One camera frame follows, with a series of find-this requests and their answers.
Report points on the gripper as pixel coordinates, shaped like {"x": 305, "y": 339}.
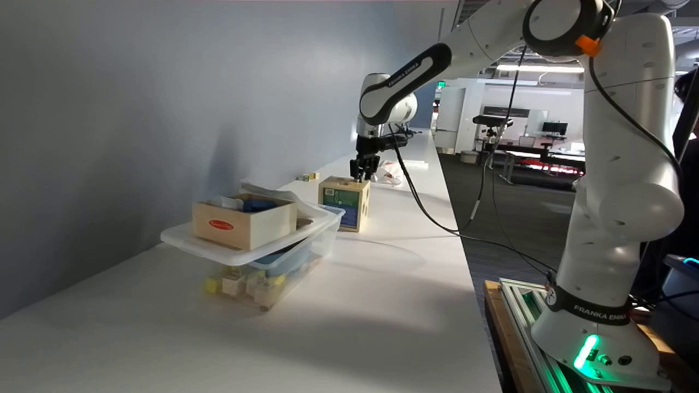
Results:
{"x": 367, "y": 145}

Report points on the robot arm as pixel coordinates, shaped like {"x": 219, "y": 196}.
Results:
{"x": 622, "y": 164}

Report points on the wooden shape sorter toy box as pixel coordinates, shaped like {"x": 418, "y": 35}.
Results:
{"x": 343, "y": 203}

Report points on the blue toy piece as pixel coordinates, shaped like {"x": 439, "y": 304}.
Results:
{"x": 258, "y": 206}

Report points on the wooden box with red label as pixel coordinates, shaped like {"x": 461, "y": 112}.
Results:
{"x": 246, "y": 225}

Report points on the heap of wooden toy blocks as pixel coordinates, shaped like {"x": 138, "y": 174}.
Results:
{"x": 248, "y": 281}

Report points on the blue grey equipment box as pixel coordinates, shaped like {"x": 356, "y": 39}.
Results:
{"x": 677, "y": 305}

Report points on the white plastic bag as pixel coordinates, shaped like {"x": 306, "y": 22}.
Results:
{"x": 391, "y": 172}

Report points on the row of small wooden blocks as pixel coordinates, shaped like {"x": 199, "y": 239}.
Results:
{"x": 309, "y": 176}

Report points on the crumpled clear plastic sheet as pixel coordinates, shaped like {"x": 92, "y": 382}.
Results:
{"x": 273, "y": 192}

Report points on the blue plastic lid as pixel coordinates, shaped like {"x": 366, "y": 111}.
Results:
{"x": 284, "y": 261}

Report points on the clear plastic storage bin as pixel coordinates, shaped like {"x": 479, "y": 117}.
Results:
{"x": 240, "y": 256}

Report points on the row of desks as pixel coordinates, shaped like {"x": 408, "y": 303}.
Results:
{"x": 540, "y": 158}

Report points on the monitor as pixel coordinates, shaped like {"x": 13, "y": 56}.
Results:
{"x": 555, "y": 127}

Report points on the ceiling light strip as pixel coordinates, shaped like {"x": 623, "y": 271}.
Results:
{"x": 540, "y": 69}

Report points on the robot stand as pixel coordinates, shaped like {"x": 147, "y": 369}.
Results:
{"x": 519, "y": 349}

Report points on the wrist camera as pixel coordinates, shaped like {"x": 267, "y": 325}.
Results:
{"x": 394, "y": 141}

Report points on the camera on tripod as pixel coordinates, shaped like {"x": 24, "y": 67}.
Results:
{"x": 491, "y": 123}

